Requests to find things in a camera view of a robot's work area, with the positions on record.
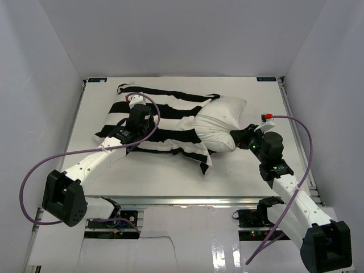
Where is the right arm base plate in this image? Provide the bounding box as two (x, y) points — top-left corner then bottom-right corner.
(232, 209), (274, 242)

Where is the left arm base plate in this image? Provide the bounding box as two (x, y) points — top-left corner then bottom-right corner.
(84, 210), (140, 239)

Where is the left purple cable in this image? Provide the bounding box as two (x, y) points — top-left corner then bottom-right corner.
(21, 92), (162, 235)

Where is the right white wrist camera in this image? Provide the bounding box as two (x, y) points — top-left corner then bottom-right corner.
(254, 113), (275, 133)

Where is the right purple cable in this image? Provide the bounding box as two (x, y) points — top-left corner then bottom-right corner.
(246, 115), (313, 265)

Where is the black white striped pillowcase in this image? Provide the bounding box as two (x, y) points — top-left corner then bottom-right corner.
(94, 84), (220, 174)

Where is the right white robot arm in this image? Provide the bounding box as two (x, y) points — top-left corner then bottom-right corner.
(230, 125), (352, 272)

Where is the right blue corner label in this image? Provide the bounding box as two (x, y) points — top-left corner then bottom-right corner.
(257, 77), (277, 82)

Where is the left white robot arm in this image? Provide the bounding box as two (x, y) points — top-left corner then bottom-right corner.
(42, 104), (156, 227)

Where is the left blue corner label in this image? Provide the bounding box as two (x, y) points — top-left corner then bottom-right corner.
(88, 77), (107, 82)

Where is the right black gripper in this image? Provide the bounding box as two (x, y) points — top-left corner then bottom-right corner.
(231, 124), (268, 163)

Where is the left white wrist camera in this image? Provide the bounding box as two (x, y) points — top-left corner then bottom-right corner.
(125, 94), (146, 109)

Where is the purple cable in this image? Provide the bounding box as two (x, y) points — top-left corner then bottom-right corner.
(246, 115), (313, 265)
(21, 92), (162, 235)

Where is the aluminium table frame rail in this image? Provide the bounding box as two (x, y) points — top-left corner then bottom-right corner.
(277, 77), (324, 206)

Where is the white pillow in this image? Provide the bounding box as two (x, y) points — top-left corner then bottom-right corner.
(193, 97), (247, 152)

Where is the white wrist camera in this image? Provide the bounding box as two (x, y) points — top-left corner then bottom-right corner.
(254, 113), (275, 133)
(125, 94), (146, 109)

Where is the blue corner label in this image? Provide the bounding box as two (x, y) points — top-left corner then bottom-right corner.
(88, 77), (107, 82)
(257, 77), (277, 82)

